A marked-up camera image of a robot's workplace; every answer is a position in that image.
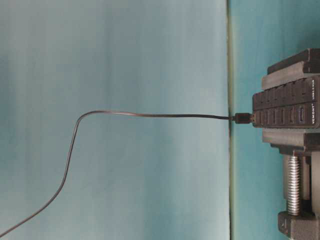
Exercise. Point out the black multi-port USB hub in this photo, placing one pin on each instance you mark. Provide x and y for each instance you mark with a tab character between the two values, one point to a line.
294	105

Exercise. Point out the silver threaded vise screw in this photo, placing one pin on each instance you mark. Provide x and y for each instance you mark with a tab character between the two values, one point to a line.
293	186

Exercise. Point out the black bench vise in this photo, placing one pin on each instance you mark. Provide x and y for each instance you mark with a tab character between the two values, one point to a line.
303	143

